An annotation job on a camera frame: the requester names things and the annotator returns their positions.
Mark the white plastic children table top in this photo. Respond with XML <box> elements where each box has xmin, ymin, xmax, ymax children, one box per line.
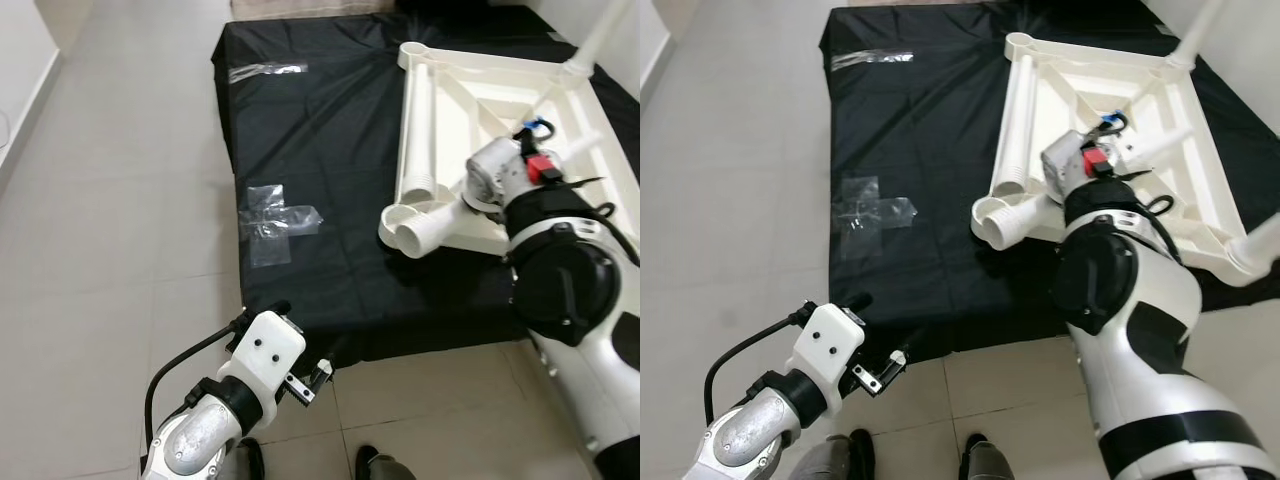
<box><xmin>378</xmin><ymin>40</ymin><xmax>641</xmax><ymax>263</ymax></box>
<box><xmin>970</xmin><ymin>30</ymin><xmax>1271</xmax><ymax>286</ymax></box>

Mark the black tablecloth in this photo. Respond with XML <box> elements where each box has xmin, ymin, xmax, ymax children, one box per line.
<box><xmin>210</xmin><ymin>10</ymin><xmax>641</xmax><ymax>366</ymax></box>
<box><xmin>818</xmin><ymin>0</ymin><xmax>1280</xmax><ymax>366</ymax></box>

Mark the clear tape patch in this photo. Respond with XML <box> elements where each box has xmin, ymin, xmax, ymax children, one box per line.
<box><xmin>238</xmin><ymin>183</ymin><xmax>323</xmax><ymax>269</ymax></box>
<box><xmin>835</xmin><ymin>175</ymin><xmax>919</xmax><ymax>263</ymax></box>

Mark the clear tape strip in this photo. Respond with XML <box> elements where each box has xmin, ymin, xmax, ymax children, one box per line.
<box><xmin>830</xmin><ymin>50</ymin><xmax>913</xmax><ymax>73</ymax></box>
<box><xmin>228</xmin><ymin>62</ymin><xmax>309</xmax><ymax>86</ymax></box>

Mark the beige woven mat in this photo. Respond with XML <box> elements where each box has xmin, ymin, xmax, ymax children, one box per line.
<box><xmin>232</xmin><ymin>0</ymin><xmax>401</xmax><ymax>21</ymax></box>

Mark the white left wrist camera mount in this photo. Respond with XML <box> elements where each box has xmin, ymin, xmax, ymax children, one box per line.
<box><xmin>793</xmin><ymin>303</ymin><xmax>866</xmax><ymax>416</ymax></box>
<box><xmin>215</xmin><ymin>310</ymin><xmax>306</xmax><ymax>421</ymax></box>

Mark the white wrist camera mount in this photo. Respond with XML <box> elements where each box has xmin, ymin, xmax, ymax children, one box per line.
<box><xmin>215</xmin><ymin>310</ymin><xmax>306</xmax><ymax>421</ymax></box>
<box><xmin>520</xmin><ymin>118</ymin><xmax>586</xmax><ymax>166</ymax></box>
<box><xmin>793</xmin><ymin>303</ymin><xmax>866</xmax><ymax>416</ymax></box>

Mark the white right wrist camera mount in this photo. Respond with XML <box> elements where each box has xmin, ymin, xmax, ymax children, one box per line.
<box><xmin>520</xmin><ymin>118</ymin><xmax>586</xmax><ymax>166</ymax></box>

